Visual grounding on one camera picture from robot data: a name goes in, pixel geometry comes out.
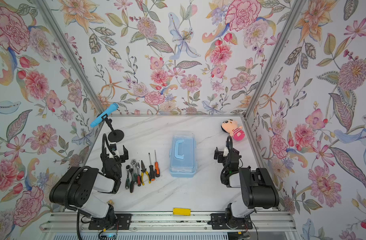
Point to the green black small screwdriver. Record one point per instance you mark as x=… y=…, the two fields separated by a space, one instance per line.
x=127 y=184

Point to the black microphone stand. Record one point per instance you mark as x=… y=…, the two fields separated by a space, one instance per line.
x=114 y=136

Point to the orange handled screwdriver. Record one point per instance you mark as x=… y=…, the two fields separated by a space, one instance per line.
x=157 y=169

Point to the blue microphone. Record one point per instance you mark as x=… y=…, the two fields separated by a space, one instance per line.
x=112 y=108

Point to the red black handled screwdriver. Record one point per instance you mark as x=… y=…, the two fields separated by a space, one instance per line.
x=151 y=167

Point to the yellow black pliers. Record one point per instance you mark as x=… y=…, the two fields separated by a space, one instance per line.
x=144 y=172

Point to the yellow tape strip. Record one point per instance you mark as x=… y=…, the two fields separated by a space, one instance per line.
x=181 y=212

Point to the aluminium front rail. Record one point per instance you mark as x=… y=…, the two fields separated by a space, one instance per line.
x=138 y=222

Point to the pink plush doll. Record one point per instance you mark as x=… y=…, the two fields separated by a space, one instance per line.
x=233 y=129

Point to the blue plastic tool box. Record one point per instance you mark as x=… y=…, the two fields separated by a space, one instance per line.
x=182 y=155

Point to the black handled ratchet wrench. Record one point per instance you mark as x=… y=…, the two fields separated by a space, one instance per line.
x=132 y=183

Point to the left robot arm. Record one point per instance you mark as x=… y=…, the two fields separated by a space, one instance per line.
x=74 y=190

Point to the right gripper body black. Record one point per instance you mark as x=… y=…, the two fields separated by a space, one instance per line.
x=226 y=154

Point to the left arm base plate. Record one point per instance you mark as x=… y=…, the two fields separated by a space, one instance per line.
x=116 y=222

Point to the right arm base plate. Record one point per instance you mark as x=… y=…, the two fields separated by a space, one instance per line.
x=224 y=222

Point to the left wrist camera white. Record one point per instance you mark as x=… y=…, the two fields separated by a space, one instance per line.
x=113 y=150

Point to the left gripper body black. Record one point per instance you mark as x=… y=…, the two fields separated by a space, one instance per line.
x=114 y=154

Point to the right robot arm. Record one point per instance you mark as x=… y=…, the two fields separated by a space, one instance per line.
x=257 y=191

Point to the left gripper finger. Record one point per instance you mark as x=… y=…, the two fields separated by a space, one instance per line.
x=104 y=154
x=125 y=155

